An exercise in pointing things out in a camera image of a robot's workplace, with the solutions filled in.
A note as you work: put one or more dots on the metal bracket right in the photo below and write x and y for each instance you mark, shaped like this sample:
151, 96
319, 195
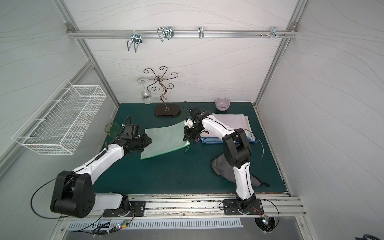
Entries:
273, 34

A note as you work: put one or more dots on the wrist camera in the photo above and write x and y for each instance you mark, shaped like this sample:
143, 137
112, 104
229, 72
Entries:
195, 113
131, 131

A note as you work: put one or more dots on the bronze scroll stand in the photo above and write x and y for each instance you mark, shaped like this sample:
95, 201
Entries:
164, 109

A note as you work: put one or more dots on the metal hook clamp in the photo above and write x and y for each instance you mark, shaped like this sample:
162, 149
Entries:
134, 42
165, 33

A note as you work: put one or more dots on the pink mesh document bag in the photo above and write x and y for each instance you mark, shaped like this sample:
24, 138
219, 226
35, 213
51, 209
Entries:
231, 121

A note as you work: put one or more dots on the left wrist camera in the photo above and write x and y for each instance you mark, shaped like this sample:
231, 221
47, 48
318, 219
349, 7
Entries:
131, 131

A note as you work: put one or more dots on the purple bowl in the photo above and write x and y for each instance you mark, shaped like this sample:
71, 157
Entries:
222, 104

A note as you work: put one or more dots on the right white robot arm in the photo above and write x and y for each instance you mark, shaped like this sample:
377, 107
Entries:
237, 152

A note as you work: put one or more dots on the metal ring clamp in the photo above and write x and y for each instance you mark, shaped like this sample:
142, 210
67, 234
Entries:
201, 32

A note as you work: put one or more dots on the green mesh document bag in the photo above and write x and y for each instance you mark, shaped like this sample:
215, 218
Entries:
165, 140

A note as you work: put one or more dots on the green drinking glass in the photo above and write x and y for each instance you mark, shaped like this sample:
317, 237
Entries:
113, 129

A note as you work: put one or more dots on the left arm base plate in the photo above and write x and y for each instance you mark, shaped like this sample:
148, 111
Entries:
135, 209

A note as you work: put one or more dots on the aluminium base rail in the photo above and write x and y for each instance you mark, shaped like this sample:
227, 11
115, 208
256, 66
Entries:
211, 205

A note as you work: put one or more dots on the white wire basket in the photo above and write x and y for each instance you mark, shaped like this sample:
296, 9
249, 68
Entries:
58, 126

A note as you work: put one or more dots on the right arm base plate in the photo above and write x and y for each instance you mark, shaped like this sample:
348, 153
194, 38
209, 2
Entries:
232, 207

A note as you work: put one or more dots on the metal hook clamp left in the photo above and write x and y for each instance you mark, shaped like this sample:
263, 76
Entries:
134, 42

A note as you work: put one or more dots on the aluminium top rail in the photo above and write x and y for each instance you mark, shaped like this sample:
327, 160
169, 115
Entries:
179, 34

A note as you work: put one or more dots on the clear blue-zip document bag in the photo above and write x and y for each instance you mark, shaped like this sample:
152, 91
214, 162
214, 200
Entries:
231, 121

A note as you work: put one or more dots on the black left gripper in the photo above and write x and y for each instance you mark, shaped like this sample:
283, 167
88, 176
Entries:
145, 141

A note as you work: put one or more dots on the hanging wine glass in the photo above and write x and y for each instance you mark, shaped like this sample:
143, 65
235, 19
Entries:
146, 94

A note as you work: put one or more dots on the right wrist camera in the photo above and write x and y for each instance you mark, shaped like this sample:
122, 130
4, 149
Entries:
195, 113

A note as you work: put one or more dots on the metal hook clamp middle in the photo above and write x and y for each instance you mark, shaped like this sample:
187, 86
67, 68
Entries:
165, 33

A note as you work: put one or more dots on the white mesh document bag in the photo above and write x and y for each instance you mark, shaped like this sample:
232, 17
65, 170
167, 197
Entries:
212, 141

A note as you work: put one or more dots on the grey microfibre cloth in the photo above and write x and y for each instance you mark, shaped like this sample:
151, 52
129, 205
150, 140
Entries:
223, 169

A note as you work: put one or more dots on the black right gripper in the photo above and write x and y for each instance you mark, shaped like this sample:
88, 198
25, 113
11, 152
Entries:
189, 131

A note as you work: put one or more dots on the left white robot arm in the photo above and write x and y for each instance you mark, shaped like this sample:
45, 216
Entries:
74, 193

